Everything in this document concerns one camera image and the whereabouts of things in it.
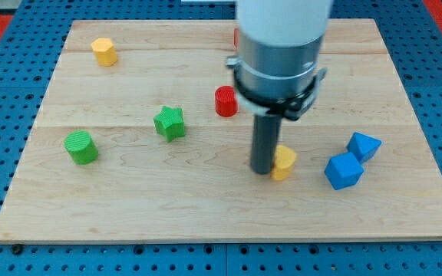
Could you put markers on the green star block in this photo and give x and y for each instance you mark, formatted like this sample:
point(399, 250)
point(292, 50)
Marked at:
point(170, 123)

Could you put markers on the yellow hexagon block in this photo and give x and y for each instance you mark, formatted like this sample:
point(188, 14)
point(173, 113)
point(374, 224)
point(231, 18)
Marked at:
point(104, 52)

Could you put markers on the blue triangle block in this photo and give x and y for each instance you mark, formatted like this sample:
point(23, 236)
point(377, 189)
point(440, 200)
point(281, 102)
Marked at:
point(363, 147)

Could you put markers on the red cylinder block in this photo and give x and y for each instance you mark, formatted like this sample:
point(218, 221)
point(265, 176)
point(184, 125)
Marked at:
point(225, 101)

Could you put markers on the light wooden board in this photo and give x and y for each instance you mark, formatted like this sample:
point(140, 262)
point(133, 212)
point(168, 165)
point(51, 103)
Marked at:
point(200, 188)

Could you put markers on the red block behind arm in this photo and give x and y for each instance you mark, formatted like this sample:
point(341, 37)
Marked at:
point(235, 38)

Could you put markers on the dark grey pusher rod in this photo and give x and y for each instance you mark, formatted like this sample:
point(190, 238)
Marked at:
point(265, 135)

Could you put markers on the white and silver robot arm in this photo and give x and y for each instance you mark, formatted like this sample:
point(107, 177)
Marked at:
point(275, 67)

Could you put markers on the yellow heart block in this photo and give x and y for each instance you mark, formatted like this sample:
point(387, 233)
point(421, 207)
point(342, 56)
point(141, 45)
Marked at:
point(284, 161)

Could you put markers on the green cylinder block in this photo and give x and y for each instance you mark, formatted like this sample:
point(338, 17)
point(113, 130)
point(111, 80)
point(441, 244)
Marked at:
point(81, 147)

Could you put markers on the blue cube block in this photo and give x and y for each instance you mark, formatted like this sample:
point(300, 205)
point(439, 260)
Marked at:
point(343, 170)

